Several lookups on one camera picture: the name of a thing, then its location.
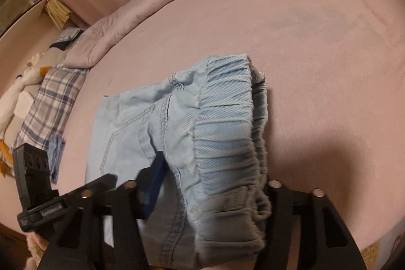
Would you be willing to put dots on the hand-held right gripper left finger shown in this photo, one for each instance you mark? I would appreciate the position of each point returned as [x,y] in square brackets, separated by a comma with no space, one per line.
[153,184]

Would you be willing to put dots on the stack of yellowish books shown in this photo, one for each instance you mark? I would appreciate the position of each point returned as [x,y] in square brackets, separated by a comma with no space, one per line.
[58,12]

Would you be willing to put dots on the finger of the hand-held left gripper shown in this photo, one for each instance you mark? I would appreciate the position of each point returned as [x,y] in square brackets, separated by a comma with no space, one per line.
[106,181]

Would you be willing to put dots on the beige fluffy cloth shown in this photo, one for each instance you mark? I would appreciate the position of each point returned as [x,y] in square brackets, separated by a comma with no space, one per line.
[371,254]

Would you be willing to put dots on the small blue plaid cloth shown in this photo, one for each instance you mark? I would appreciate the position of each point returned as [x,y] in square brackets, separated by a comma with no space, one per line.
[68,37]

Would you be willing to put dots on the white goose plush toy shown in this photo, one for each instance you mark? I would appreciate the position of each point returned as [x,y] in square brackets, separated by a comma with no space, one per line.
[12,99]

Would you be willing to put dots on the large blue plaid cloth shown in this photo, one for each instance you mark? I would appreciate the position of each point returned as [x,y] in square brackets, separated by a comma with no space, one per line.
[50,105]

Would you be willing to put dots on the light blue pants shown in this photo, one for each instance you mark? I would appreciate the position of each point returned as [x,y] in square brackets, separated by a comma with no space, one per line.
[205,137]

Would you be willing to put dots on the pink bed sheet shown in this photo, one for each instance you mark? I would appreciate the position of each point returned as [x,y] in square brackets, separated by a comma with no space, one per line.
[300,51]

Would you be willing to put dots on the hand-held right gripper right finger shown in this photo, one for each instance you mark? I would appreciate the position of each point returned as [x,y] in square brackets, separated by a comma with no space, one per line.
[278,203]

